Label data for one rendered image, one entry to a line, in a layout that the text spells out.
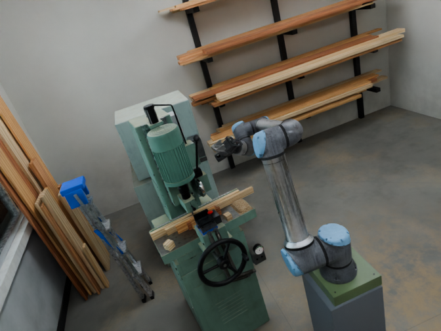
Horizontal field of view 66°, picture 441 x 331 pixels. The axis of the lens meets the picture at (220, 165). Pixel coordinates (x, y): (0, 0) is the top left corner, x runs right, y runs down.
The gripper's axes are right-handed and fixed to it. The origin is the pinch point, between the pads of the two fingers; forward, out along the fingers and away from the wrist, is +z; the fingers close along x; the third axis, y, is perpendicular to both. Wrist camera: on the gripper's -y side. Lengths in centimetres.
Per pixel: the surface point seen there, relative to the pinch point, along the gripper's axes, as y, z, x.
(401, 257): 2, -141, 100
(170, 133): -1.4, 23.9, -9.7
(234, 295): -63, -30, 66
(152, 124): -11.7, 20.6, -26.6
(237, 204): -20.0, -22.0, 25.6
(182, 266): -54, 7, 41
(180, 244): -46, 9, 32
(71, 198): -103, 25, -43
